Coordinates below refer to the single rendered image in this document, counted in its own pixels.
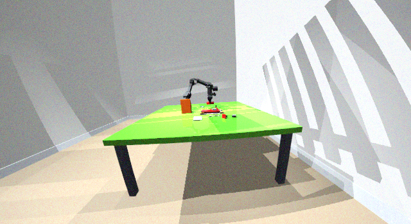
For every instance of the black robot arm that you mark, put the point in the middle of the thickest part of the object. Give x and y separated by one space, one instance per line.
208 85

